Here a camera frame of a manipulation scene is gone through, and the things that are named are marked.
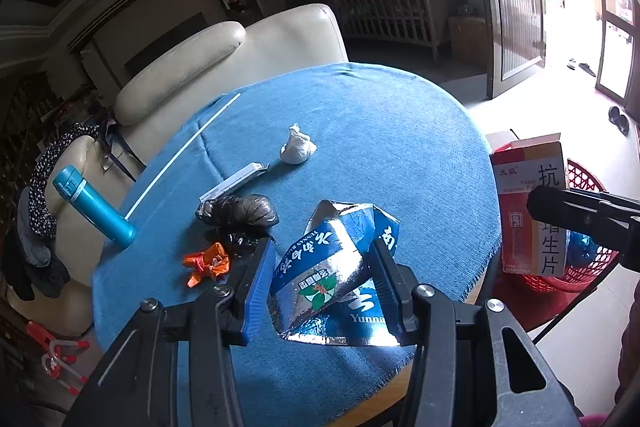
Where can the black garment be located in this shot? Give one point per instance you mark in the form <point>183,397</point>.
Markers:
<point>35,277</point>

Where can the crushed blue foil carton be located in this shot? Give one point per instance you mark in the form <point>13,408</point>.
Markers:
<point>325,277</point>

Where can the white medicine box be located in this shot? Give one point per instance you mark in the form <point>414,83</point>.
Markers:
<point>235,181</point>

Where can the red and white toy frame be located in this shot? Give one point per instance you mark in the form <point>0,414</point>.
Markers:
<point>55,352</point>

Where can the small shiny black plastic bag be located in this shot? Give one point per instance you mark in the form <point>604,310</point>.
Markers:
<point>240,241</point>

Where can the black shoe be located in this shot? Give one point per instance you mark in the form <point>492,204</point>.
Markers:
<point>614,113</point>
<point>623,125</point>

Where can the grey garment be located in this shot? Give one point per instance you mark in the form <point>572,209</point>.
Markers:
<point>35,232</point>

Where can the thin white stick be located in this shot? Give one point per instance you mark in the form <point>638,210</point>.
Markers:
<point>185,153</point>

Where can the translucent black plastic bag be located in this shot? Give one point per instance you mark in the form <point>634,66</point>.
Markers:
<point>237,211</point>

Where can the blue tablecloth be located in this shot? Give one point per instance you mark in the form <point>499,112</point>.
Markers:
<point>375,122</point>

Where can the wooden stair railing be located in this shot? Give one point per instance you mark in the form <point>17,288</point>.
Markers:
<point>25,127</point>

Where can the wooden baby crib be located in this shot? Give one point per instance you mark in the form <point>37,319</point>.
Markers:
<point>390,7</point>

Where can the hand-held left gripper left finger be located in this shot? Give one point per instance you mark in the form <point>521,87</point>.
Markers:
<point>257,292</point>

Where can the orange wrapper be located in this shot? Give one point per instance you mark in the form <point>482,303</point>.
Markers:
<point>207,262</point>

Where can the dark slipper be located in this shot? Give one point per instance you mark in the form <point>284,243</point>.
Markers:
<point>586,69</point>

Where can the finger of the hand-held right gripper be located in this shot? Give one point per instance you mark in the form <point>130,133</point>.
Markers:
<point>565,209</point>

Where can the red and white medicine carton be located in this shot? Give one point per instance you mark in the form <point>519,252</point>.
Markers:
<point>515,247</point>

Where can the crumpled white tissue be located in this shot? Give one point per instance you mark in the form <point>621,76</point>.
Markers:
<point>297,147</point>

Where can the cardboard box beside crib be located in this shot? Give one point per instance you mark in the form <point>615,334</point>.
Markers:
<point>467,39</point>

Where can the blue plastic bag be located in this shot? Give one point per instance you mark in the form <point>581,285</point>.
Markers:
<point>582,254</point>

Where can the brown entrance door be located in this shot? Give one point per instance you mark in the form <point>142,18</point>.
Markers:
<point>515,7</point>

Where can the cream leather sofa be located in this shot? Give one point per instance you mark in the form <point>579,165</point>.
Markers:
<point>200,67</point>

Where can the black television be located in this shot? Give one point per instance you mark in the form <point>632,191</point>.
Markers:
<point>165,44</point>

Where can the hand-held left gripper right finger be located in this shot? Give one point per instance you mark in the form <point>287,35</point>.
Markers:
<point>392,302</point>

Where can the teal insulated bottle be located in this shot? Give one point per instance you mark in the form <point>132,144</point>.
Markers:
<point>95,207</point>

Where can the polka dot dark garment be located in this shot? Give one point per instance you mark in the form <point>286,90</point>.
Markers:
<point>45,177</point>

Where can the red mesh plastic basket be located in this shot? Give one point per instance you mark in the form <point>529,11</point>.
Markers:
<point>582,177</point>

